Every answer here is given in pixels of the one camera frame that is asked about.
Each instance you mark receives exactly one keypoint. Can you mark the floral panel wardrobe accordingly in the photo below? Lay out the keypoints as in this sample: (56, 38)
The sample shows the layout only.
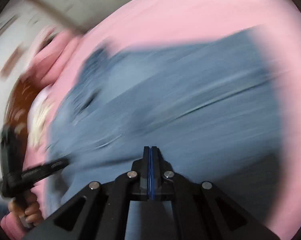
(78, 0)

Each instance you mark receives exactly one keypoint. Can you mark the blue denim jacket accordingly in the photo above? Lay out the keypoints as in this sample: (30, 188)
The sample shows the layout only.
(178, 105)

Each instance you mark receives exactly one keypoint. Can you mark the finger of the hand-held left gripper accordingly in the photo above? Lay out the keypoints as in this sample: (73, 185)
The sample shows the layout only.
(48, 167)

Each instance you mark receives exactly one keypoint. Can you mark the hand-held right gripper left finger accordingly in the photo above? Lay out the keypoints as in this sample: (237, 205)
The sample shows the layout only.
(147, 170)

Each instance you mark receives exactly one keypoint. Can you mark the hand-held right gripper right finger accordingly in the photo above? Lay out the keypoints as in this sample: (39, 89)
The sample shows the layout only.
(155, 170)

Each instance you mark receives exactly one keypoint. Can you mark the folded pink quilt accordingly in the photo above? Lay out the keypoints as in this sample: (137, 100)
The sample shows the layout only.
(58, 55)

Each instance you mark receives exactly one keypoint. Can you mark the folded cream cloth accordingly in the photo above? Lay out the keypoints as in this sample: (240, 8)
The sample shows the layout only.
(41, 125)

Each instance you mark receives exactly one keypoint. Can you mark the person's left hand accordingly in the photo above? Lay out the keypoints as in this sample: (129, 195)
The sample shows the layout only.
(33, 212)

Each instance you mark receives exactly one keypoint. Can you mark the pink fleece bed blanket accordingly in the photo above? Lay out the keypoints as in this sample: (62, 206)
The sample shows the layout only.
(190, 17)

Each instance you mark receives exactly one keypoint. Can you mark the wooden headboard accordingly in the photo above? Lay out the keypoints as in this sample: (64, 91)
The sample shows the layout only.
(23, 100)

